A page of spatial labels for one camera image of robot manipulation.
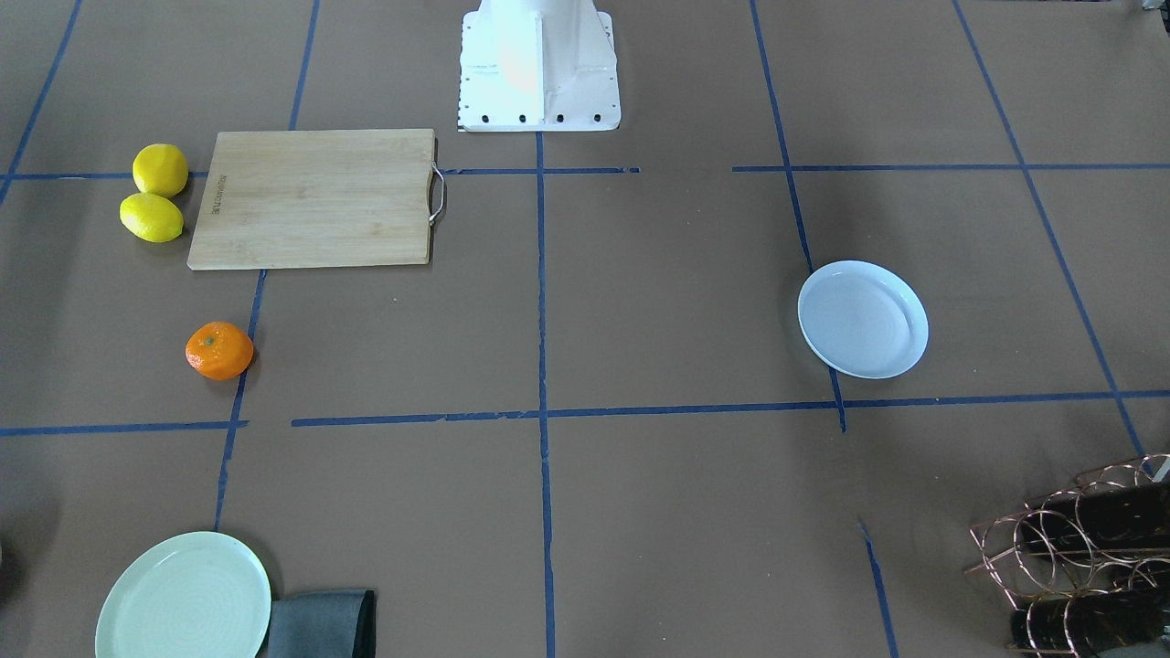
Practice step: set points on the light green plate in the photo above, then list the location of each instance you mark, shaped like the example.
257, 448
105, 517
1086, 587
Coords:
199, 594

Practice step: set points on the folded grey cloth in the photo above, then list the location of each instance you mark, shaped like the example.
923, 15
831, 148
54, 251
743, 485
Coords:
326, 623

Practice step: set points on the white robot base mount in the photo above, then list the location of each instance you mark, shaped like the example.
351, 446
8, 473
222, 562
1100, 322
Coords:
538, 66

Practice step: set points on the bamboo cutting board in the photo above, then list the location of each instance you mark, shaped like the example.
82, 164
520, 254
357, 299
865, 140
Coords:
318, 199

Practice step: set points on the upper yellow lemon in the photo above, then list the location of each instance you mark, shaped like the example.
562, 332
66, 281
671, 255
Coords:
160, 169

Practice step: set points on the dark wine bottle lower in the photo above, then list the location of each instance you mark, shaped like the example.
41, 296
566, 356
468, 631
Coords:
1096, 625

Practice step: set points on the light blue plate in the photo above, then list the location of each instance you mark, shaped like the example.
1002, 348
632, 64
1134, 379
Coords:
863, 320

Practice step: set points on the dark wine bottle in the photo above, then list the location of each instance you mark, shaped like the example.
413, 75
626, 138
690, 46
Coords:
1096, 625
1126, 522

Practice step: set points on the yellow lemon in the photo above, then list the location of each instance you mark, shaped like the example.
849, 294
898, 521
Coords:
160, 169
151, 217

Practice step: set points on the orange mandarin fruit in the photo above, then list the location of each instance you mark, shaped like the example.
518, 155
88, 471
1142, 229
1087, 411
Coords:
219, 351

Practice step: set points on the copper wire wine rack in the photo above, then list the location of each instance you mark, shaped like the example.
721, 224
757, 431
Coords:
1085, 568

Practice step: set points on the dark wine bottle upper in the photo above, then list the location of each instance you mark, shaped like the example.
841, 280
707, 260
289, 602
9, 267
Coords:
1126, 522

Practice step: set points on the lower yellow lemon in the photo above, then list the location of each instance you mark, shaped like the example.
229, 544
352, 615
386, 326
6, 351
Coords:
151, 217

